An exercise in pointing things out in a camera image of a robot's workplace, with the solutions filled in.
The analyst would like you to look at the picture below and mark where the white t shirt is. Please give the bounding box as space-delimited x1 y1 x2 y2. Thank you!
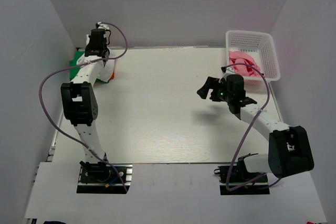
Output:
76 54 115 83

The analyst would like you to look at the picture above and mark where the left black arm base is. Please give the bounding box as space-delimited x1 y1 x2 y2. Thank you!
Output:
76 161 133 195

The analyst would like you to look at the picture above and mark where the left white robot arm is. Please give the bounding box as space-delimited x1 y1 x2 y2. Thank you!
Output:
61 27 109 163

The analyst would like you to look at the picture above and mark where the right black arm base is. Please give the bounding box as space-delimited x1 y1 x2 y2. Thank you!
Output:
214 165 270 196

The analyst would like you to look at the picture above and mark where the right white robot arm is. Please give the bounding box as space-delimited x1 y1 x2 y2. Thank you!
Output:
197 74 314 181

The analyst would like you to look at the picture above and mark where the green folded t shirt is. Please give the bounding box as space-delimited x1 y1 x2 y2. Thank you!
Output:
68 51 110 84

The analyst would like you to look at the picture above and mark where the pink t shirt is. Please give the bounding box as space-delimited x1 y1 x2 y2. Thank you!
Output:
229 51 261 77

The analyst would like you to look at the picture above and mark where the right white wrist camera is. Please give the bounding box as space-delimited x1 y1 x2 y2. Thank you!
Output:
220 67 236 83

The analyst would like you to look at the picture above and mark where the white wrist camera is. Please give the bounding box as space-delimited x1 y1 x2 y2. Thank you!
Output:
220 67 236 83
95 22 110 30

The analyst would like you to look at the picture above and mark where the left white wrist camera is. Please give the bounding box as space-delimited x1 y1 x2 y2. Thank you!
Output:
95 22 110 30

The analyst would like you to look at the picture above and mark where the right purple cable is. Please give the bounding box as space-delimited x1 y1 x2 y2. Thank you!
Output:
221 62 282 192

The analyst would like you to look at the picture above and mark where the purple cable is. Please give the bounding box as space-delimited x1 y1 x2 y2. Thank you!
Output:
38 22 129 193
221 62 282 192

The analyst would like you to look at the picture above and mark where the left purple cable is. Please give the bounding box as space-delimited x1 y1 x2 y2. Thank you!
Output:
38 22 129 193

